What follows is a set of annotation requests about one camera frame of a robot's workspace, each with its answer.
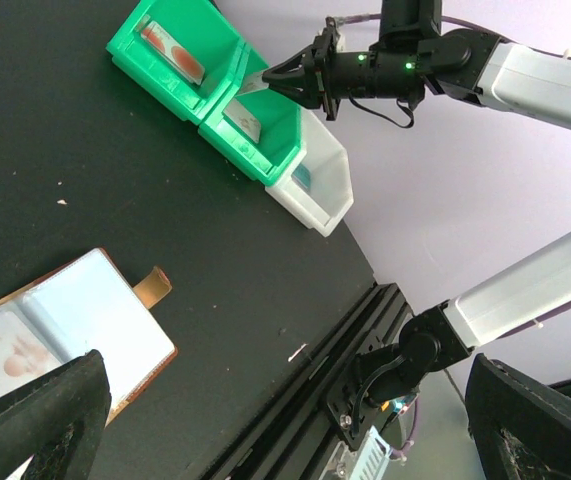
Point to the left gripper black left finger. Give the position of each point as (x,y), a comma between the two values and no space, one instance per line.
(54,424)

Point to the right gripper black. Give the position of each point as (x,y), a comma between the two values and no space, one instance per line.
(340,74)

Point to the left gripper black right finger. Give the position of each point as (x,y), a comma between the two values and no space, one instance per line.
(521,428)

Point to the white card with magnetic stripe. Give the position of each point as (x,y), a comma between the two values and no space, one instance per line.
(253,83)

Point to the brown leather card holder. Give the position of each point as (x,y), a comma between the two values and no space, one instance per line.
(88,305)

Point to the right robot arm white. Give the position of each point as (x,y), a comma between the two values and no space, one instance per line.
(464,194)

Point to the white card in bin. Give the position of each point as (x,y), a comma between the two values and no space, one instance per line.
(243,119)

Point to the white card pink flowers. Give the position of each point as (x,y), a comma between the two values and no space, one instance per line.
(23,357)

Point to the teal card in bin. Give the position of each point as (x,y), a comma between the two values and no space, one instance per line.
(302,178)

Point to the red dotted card in bin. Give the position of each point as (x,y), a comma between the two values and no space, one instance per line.
(173,52)

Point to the green bin middle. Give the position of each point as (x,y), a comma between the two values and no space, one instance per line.
(280,118)

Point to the green bin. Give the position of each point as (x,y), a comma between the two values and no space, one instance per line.
(201,29)
(280,118)

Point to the white translucent bin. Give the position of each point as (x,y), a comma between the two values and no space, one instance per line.
(331,194)

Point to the green bin far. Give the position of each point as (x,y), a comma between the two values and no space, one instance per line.
(201,29)

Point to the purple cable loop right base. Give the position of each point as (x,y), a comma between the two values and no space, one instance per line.
(408,418)

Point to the white slotted cable duct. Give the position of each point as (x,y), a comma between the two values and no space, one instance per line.
(369,462)

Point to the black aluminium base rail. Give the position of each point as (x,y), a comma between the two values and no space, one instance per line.
(320,406)

